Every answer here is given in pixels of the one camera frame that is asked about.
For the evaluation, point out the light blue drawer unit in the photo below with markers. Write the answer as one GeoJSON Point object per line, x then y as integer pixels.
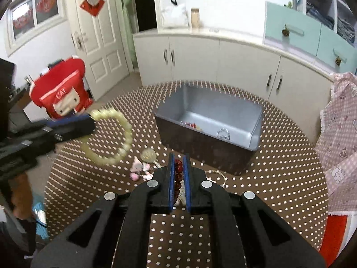
{"type": "Point", "coordinates": [274, 33]}

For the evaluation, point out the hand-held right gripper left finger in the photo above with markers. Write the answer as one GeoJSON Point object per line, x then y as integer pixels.
{"type": "Point", "coordinates": [170, 178]}

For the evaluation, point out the folded denim clothes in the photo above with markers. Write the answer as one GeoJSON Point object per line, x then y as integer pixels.
{"type": "Point", "coordinates": [345, 30]}
{"type": "Point", "coordinates": [320, 15]}

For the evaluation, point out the small green plant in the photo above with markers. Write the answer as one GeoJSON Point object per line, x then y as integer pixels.
{"type": "Point", "coordinates": [288, 4]}

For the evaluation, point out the pink hair accessory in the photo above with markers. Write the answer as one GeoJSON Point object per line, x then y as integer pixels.
{"type": "Point", "coordinates": [138, 167]}

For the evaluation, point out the light blue cloth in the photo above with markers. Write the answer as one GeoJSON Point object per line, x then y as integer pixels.
{"type": "Point", "coordinates": [39, 217]}

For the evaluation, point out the brown polka dot tablecloth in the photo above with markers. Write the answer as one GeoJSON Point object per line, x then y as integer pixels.
{"type": "Point", "coordinates": [279, 173]}

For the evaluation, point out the grey metal box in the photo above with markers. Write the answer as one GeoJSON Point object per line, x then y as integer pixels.
{"type": "Point", "coordinates": [195, 148]}

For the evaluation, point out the white bag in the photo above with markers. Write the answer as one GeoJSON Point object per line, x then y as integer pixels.
{"type": "Point", "coordinates": [174, 15]}

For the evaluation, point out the pink checkered cloth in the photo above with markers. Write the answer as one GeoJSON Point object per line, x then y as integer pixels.
{"type": "Point", "coordinates": [340, 134]}

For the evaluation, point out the person's left forearm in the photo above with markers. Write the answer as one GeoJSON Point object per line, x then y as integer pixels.
{"type": "Point", "coordinates": [19, 195]}

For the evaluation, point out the round gold pendant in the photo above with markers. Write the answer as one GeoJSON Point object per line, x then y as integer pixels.
{"type": "Point", "coordinates": [147, 155]}

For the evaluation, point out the red window paper cutting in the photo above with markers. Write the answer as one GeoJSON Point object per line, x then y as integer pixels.
{"type": "Point", "coordinates": [46, 3]}
{"type": "Point", "coordinates": [22, 16]}

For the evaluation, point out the orange red cushion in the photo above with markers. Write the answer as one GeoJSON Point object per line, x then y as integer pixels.
{"type": "Point", "coordinates": [332, 237]}

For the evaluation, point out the white framed window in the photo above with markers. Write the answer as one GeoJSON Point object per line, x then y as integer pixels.
{"type": "Point", "coordinates": [35, 8]}

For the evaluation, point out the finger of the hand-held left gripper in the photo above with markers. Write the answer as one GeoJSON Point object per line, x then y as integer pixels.
{"type": "Point", "coordinates": [67, 122]}
{"type": "Point", "coordinates": [78, 131]}

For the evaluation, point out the pine cone drawer knob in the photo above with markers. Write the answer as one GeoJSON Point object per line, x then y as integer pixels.
{"type": "Point", "coordinates": [338, 61]}
{"type": "Point", "coordinates": [285, 32]}

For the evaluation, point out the white shelf unit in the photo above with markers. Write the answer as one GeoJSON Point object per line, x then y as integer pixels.
{"type": "Point", "coordinates": [333, 2]}

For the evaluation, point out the small red trinket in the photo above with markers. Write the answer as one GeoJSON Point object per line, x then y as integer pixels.
{"type": "Point", "coordinates": [192, 124]}

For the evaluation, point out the beige jar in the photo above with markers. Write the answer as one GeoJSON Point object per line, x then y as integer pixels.
{"type": "Point", "coordinates": [195, 19]}

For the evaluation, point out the green curtain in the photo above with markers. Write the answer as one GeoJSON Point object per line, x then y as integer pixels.
{"type": "Point", "coordinates": [129, 5]}

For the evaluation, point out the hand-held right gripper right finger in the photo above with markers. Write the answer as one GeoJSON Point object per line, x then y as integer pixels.
{"type": "Point", "coordinates": [186, 181]}

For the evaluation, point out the red fabric bag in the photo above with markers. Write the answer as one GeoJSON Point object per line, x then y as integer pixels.
{"type": "Point", "coordinates": [61, 89]}

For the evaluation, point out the white panel door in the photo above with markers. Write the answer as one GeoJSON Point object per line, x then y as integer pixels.
{"type": "Point", "coordinates": [94, 33]}

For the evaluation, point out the white low cabinet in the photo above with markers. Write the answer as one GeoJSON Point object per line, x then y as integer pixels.
{"type": "Point", "coordinates": [195, 58]}

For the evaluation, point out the red diamond door decoration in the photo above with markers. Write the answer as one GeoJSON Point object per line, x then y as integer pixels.
{"type": "Point", "coordinates": [93, 4]}

